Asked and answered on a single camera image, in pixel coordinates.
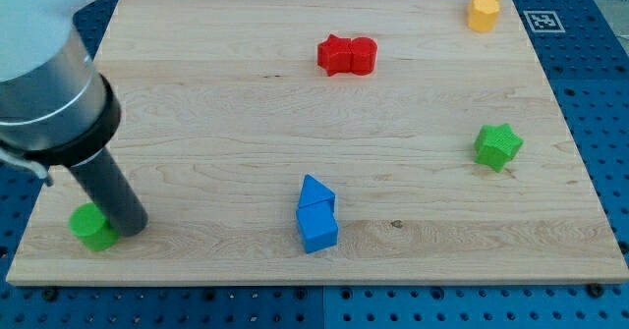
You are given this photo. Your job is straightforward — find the green star block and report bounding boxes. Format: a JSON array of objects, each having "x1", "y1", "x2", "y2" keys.
[{"x1": 474, "y1": 124, "x2": 524, "y2": 173}]

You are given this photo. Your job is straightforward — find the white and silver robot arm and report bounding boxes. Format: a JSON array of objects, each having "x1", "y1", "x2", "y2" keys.
[{"x1": 1, "y1": 0, "x2": 121, "y2": 166}]

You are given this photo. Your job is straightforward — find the red star block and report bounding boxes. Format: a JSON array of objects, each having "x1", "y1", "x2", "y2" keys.
[{"x1": 317, "y1": 34, "x2": 353, "y2": 77}]

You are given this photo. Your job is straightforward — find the wooden board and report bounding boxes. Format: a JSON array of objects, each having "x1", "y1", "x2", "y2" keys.
[{"x1": 7, "y1": 0, "x2": 628, "y2": 287}]

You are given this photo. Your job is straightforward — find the blue triangle block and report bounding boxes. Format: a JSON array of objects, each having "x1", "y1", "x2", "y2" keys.
[{"x1": 298, "y1": 174, "x2": 336, "y2": 211}]

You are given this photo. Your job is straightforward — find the blue cube block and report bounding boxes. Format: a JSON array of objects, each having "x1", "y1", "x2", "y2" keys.
[{"x1": 296, "y1": 201, "x2": 338, "y2": 253}]

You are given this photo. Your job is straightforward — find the red cylinder block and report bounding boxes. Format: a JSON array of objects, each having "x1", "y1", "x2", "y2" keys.
[{"x1": 350, "y1": 37, "x2": 377, "y2": 76}]

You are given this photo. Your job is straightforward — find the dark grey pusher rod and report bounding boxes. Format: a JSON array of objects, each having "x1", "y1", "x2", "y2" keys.
[{"x1": 69, "y1": 148, "x2": 148, "y2": 237}]

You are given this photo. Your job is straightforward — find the yellow hexagon block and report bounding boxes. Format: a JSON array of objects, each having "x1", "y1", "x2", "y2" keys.
[{"x1": 467, "y1": 0, "x2": 500, "y2": 32}]

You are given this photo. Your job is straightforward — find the green cylinder block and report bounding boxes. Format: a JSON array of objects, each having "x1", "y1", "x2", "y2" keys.
[{"x1": 68, "y1": 202, "x2": 119, "y2": 251}]

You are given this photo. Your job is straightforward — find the white fiducial marker tag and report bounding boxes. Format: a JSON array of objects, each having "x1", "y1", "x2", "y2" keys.
[{"x1": 523, "y1": 10, "x2": 566, "y2": 34}]

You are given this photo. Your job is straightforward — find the grey cable at arm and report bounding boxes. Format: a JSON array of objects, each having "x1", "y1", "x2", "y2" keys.
[{"x1": 0, "y1": 144, "x2": 54, "y2": 188}]

